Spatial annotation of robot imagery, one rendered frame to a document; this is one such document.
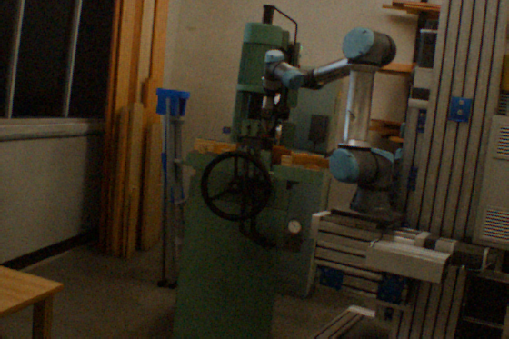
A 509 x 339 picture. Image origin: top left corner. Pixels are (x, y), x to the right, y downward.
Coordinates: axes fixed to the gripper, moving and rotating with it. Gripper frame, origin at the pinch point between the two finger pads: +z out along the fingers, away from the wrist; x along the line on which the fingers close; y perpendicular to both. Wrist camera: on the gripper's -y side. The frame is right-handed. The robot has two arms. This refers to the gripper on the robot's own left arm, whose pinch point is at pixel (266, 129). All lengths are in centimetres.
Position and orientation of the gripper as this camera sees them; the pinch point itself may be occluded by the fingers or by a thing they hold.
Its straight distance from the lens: 258.6
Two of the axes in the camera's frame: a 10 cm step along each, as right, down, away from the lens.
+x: -9.9, -1.4, 0.8
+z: -0.7, 8.2, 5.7
